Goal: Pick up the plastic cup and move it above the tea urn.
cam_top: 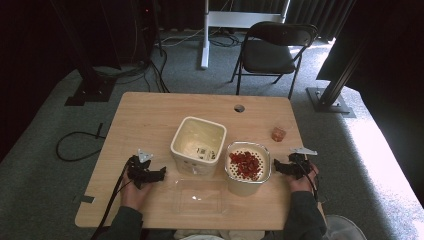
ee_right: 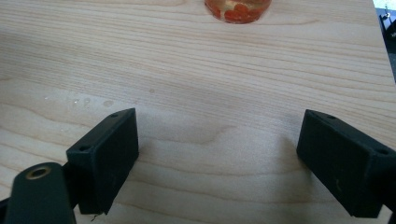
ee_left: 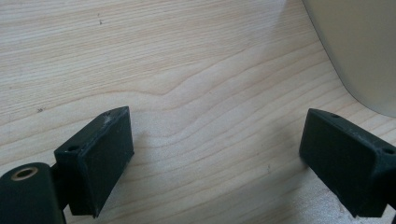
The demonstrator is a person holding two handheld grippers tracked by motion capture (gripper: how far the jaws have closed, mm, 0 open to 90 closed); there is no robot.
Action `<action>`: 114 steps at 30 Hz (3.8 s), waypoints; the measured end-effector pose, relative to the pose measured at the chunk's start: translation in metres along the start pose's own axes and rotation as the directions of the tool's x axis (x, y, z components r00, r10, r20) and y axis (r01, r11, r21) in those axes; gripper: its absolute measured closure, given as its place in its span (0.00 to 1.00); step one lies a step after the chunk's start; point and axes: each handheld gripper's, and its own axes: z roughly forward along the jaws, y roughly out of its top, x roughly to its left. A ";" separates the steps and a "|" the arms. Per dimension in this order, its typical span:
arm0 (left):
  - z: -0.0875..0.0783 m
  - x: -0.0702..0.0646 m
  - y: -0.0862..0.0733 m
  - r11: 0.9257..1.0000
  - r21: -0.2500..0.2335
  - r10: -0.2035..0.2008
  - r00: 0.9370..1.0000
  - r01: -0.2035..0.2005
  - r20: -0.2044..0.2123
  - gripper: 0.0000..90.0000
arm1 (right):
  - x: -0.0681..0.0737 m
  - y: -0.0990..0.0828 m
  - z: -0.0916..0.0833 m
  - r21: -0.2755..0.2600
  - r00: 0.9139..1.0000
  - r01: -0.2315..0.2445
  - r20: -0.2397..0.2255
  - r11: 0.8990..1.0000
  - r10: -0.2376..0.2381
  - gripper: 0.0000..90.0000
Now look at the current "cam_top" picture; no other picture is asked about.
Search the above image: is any dark curtain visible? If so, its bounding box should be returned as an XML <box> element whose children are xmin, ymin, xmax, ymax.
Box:
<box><xmin>285</xmin><ymin>0</ymin><xmax>355</xmax><ymax>42</ymax></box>

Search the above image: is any clear plastic lid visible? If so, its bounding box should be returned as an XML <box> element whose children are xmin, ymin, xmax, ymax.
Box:
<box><xmin>173</xmin><ymin>178</ymin><xmax>230</xmax><ymax>216</ymax></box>

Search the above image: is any cream container under strainer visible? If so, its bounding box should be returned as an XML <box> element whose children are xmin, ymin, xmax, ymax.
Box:
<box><xmin>227</xmin><ymin>173</ymin><xmax>268</xmax><ymax>197</ymax></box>

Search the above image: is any grey tape strip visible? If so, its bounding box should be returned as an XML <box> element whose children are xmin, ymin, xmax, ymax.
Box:
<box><xmin>72</xmin><ymin>193</ymin><xmax>96</xmax><ymax>205</ymax></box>

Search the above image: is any white round bin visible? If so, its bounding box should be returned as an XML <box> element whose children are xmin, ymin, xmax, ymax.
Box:
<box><xmin>321</xmin><ymin>213</ymin><xmax>368</xmax><ymax>240</ymax></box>

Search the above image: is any person's left hand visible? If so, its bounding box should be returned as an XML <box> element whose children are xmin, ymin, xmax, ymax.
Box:
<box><xmin>120</xmin><ymin>172</ymin><xmax>153</xmax><ymax>212</ymax></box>

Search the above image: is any small orange cube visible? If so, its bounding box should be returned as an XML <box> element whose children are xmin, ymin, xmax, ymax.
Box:
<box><xmin>270</xmin><ymin>126</ymin><xmax>287</xmax><ymax>143</ymax></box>

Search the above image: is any hand-held gripper black cable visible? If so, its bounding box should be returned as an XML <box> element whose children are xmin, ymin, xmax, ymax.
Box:
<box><xmin>90</xmin><ymin>158</ymin><xmax>134</xmax><ymax>240</ymax></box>
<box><xmin>298</xmin><ymin>161</ymin><xmax>320</xmax><ymax>202</ymax></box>

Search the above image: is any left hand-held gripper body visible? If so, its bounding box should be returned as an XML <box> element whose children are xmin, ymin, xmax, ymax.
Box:
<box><xmin>126</xmin><ymin>149</ymin><xmax>155</xmax><ymax>190</ymax></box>

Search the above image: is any person's right hand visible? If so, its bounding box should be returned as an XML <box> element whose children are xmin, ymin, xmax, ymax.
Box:
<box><xmin>286</xmin><ymin>164</ymin><xmax>320</xmax><ymax>194</ymax></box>

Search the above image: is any white desk frame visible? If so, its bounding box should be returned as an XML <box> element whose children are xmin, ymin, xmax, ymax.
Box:
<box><xmin>200</xmin><ymin>0</ymin><xmax>291</xmax><ymax>71</ymax></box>

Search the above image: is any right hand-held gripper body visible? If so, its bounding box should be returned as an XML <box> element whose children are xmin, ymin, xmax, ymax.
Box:
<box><xmin>287</xmin><ymin>147</ymin><xmax>319</xmax><ymax>178</ymax></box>

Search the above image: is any white floor cable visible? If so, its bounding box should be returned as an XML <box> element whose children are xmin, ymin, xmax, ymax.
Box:
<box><xmin>155</xmin><ymin>27</ymin><xmax>205</xmax><ymax>48</ymax></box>

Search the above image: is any black folding chair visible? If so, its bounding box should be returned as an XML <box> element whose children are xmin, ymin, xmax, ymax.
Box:
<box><xmin>230</xmin><ymin>20</ymin><xmax>320</xmax><ymax>101</ymax></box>

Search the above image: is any person's light lap cloth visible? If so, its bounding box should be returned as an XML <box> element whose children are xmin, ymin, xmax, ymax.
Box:
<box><xmin>173</xmin><ymin>228</ymin><xmax>265</xmax><ymax>240</ymax></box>

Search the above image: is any cream square container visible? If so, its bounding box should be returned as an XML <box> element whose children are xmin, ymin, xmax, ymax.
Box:
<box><xmin>170</xmin><ymin>115</ymin><xmax>228</xmax><ymax>178</ymax></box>

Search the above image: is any bundle of black floor cables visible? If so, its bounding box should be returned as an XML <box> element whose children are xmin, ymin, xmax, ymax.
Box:
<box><xmin>94</xmin><ymin>46</ymin><xmax>171</xmax><ymax>95</ymax></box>

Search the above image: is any black stand with bolted base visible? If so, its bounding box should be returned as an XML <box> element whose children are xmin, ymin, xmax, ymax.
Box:
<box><xmin>305</xmin><ymin>33</ymin><xmax>357</xmax><ymax>119</ymax></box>

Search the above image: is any black looped floor cable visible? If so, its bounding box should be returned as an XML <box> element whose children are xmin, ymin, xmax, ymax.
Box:
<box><xmin>55</xmin><ymin>122</ymin><xmax>107</xmax><ymax>163</ymax></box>

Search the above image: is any black stand with square base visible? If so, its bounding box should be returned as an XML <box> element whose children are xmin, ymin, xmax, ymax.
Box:
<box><xmin>49</xmin><ymin>0</ymin><xmax>118</xmax><ymax>107</ymax></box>

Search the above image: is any left hand-held gripper black cable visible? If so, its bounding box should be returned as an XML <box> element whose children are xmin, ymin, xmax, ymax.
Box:
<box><xmin>90</xmin><ymin>158</ymin><xmax>134</xmax><ymax>240</ymax></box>

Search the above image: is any right hand-held gripper black cable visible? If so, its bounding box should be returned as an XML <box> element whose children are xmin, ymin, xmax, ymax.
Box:
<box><xmin>298</xmin><ymin>161</ymin><xmax>320</xmax><ymax>202</ymax></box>

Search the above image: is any white perforated strainer basket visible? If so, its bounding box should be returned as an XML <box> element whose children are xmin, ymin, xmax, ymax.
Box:
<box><xmin>224</xmin><ymin>140</ymin><xmax>272</xmax><ymax>185</ymax></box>

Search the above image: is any pile of red chopped pieces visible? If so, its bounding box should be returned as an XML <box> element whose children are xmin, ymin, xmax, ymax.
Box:
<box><xmin>228</xmin><ymin>150</ymin><xmax>263</xmax><ymax>181</ymax></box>

